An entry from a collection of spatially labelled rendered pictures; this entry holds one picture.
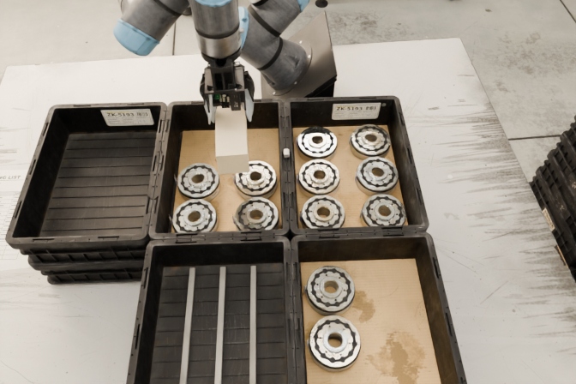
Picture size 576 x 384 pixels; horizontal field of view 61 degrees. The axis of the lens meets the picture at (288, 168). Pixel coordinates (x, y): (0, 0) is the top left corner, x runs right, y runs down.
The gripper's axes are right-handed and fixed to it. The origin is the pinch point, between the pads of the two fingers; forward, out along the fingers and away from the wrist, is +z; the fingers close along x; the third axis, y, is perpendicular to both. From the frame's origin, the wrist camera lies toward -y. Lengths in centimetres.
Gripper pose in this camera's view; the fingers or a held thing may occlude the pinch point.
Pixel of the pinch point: (231, 114)
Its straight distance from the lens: 102.3
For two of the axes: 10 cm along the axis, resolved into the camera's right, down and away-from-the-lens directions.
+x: 10.0, -0.8, 0.6
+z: 0.0, 5.8, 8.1
